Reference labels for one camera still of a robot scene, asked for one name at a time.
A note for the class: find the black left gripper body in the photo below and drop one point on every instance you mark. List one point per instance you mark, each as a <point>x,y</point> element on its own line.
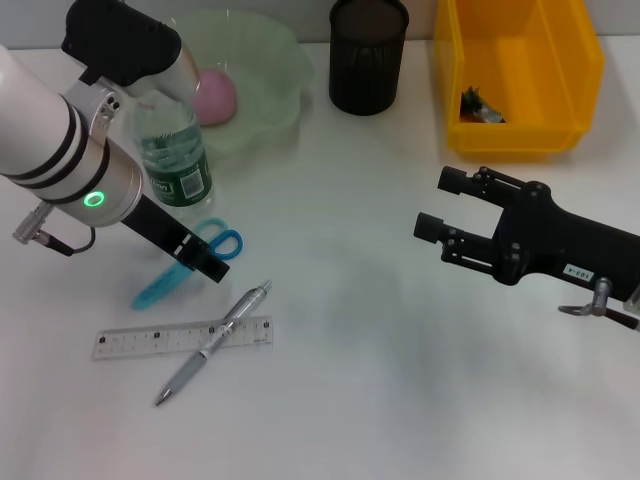
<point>157,225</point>

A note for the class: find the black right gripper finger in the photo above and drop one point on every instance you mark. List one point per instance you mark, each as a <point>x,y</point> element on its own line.
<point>452,181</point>
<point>427,227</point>

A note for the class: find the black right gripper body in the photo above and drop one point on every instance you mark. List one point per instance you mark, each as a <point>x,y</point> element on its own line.
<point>565,245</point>

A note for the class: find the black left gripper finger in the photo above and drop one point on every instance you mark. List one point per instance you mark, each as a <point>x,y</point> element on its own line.
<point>205,260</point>

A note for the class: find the blue capped scissors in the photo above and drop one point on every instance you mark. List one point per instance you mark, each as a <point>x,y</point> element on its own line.
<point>155,291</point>

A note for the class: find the clear water bottle green label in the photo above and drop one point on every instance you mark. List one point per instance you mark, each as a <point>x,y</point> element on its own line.
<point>175,165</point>

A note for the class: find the pink toy peach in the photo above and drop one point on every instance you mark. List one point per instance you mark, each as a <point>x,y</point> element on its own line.
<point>215,100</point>

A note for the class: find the silver ballpoint pen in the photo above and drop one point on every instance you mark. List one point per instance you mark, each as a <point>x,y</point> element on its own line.
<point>220,335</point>

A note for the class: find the clear plastic ruler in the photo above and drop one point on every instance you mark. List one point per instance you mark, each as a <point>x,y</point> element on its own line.
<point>130,342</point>

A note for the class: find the green translucent plastic fruit plate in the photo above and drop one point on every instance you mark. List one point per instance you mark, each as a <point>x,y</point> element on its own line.
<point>270,75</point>

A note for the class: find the yellow plastic storage bin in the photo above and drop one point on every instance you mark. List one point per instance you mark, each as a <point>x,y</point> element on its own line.
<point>525,60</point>

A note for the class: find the black mesh cylinder bin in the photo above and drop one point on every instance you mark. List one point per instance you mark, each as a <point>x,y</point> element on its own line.
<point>367,65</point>

